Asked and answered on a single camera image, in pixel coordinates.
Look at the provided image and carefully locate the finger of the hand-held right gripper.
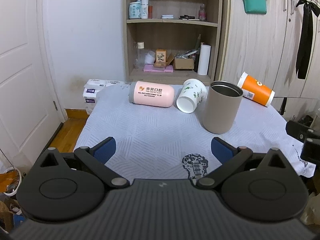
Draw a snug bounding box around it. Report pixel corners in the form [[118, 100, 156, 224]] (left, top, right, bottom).
[[300, 137, 320, 165], [286, 121, 320, 142]]

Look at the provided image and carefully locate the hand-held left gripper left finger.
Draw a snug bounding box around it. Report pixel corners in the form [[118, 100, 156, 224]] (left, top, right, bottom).
[[34, 137, 130, 188]]

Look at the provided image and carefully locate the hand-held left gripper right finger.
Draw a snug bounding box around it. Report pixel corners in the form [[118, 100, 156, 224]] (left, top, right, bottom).
[[196, 137, 288, 188]]

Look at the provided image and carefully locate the taupe metal cup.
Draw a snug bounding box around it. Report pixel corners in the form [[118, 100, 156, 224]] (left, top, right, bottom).
[[202, 81, 244, 134]]

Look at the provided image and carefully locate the orange paper cup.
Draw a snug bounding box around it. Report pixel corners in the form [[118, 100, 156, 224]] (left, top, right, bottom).
[[237, 71, 275, 107]]

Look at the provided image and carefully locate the white paper cup green print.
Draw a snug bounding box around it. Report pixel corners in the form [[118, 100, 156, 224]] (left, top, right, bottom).
[[176, 78, 208, 113]]

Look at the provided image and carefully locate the pink cup with orange logo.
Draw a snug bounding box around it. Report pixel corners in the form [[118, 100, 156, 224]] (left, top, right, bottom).
[[128, 81, 175, 108]]

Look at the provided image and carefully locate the black table leg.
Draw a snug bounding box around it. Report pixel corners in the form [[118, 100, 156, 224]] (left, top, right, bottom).
[[280, 96, 288, 116]]

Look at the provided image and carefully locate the light blue quilted cloth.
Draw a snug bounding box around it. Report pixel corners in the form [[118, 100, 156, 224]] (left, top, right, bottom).
[[74, 81, 315, 180]]

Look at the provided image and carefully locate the black door draught strip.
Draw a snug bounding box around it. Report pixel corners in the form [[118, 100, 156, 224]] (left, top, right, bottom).
[[46, 122, 64, 153]]

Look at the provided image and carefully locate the white paper roll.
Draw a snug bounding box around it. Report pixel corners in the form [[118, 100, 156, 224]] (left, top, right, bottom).
[[197, 44, 212, 76]]

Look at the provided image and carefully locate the black hanging ribbon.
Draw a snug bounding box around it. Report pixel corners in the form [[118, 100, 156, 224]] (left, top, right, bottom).
[[296, 0, 319, 80]]

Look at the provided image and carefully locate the wooden wardrobe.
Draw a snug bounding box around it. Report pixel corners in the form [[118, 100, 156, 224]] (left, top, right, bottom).
[[220, 0, 320, 99]]

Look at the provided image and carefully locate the open cardboard box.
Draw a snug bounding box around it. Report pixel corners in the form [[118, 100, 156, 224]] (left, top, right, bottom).
[[167, 52, 195, 71]]

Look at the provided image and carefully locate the pink flat box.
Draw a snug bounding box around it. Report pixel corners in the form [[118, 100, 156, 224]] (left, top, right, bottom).
[[143, 64, 174, 73]]

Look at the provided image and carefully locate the dark green bottle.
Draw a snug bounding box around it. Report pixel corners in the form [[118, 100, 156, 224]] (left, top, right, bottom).
[[194, 34, 202, 71]]

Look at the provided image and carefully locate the round white-rimmed mirror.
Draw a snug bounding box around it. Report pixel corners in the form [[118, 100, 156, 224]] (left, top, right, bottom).
[[0, 167, 22, 196]]

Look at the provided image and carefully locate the clear bottle cream cap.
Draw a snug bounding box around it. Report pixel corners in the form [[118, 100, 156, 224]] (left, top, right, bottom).
[[137, 42, 146, 67]]

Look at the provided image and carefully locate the stack of white cups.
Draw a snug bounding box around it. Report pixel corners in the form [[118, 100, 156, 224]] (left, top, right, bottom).
[[144, 51, 156, 64]]

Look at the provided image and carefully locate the small floral printed box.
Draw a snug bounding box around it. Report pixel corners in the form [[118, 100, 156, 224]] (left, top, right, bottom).
[[155, 49, 168, 63]]

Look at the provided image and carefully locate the white door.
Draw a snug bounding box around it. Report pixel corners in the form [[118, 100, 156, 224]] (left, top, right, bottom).
[[0, 0, 66, 167]]

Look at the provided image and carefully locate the wooden shelf unit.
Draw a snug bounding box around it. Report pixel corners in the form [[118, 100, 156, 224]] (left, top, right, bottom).
[[122, 0, 230, 85]]

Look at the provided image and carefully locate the teal and white jar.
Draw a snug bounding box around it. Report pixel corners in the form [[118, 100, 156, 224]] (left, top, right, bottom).
[[129, 1, 142, 20]]

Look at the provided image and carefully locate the white tall bottle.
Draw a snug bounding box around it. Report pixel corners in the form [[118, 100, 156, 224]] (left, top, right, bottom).
[[141, 0, 150, 19]]

